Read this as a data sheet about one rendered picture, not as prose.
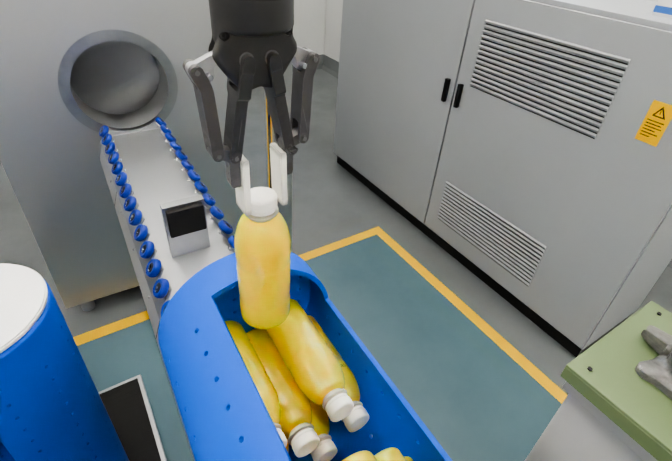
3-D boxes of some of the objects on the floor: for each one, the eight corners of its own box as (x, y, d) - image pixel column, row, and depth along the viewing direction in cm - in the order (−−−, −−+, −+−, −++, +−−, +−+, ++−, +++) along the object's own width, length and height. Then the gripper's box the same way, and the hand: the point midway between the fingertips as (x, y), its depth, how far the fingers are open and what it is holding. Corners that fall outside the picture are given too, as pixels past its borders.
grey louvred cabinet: (382, 149, 371) (409, -43, 287) (630, 319, 227) (827, 32, 143) (329, 163, 345) (342, -44, 262) (570, 364, 201) (768, 47, 118)
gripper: (313, -27, 44) (308, 174, 57) (140, -25, 36) (182, 206, 50) (354, -15, 39) (338, 202, 52) (162, -10, 31) (202, 243, 45)
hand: (261, 180), depth 49 cm, fingers closed on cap, 4 cm apart
